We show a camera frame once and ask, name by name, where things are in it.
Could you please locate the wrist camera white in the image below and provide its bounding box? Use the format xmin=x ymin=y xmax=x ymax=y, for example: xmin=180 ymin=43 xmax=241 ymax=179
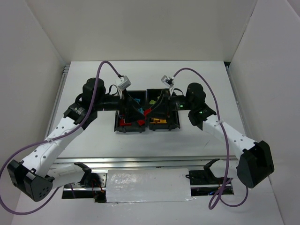
xmin=115 ymin=76 xmax=131 ymax=91
xmin=161 ymin=75 xmax=175 ymax=95

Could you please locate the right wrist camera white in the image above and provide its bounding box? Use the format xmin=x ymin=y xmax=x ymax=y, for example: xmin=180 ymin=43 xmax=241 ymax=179
xmin=161 ymin=75 xmax=175 ymax=95

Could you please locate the white foil covered board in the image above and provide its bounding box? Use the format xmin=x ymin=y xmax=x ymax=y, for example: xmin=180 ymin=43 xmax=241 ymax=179
xmin=106 ymin=168 xmax=192 ymax=203

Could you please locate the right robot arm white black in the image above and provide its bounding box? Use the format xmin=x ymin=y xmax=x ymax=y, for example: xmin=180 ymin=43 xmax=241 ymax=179
xmin=144 ymin=82 xmax=275 ymax=188

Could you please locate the red flower lego brick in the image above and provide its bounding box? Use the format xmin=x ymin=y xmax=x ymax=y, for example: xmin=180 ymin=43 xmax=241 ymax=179
xmin=119 ymin=119 xmax=132 ymax=127

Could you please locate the black four compartment tray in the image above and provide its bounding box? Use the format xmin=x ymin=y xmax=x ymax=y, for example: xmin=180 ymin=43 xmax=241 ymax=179
xmin=114 ymin=89 xmax=180 ymax=133

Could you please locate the red teal green lego stack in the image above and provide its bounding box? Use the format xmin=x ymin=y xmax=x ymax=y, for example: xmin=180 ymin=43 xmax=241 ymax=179
xmin=138 ymin=108 xmax=151 ymax=117

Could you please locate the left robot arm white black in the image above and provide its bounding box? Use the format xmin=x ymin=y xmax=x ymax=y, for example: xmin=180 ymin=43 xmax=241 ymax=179
xmin=7 ymin=76 xmax=144 ymax=202

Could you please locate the aluminium frame rail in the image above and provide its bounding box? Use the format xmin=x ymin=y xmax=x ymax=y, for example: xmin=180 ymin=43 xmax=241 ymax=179
xmin=54 ymin=156 xmax=225 ymax=170

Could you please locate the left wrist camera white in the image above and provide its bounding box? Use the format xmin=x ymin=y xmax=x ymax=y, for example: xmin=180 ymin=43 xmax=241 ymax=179
xmin=115 ymin=76 xmax=131 ymax=91

